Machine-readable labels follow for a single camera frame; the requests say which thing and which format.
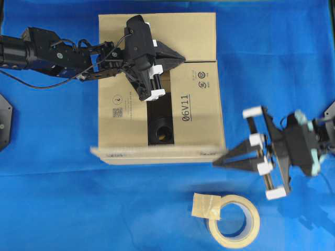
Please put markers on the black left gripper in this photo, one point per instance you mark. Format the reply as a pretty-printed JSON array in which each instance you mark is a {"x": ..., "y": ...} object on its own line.
[{"x": 141, "y": 56}]

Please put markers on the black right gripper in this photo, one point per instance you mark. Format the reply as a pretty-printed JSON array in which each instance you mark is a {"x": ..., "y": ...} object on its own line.
[{"x": 295, "y": 145}]

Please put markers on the brown cardboard box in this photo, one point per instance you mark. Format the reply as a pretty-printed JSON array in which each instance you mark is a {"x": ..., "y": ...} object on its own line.
[{"x": 179, "y": 118}]

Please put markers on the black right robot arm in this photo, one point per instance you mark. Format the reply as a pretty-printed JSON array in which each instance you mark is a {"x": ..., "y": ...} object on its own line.
[{"x": 325, "y": 136}]

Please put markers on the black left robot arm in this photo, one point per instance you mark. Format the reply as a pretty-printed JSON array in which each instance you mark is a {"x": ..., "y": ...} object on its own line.
[{"x": 45, "y": 52}]

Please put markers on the black round object in box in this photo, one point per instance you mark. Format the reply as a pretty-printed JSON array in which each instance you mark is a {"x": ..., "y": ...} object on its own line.
[{"x": 160, "y": 121}]

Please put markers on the beige masking tape roll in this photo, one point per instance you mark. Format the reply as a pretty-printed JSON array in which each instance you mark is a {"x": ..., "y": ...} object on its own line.
[{"x": 233, "y": 221}]

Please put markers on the blue table cloth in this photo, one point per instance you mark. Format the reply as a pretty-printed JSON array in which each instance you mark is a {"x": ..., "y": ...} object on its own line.
[{"x": 56, "y": 195}]

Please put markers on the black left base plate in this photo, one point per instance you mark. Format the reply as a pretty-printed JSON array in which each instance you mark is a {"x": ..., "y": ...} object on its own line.
[{"x": 6, "y": 112}]

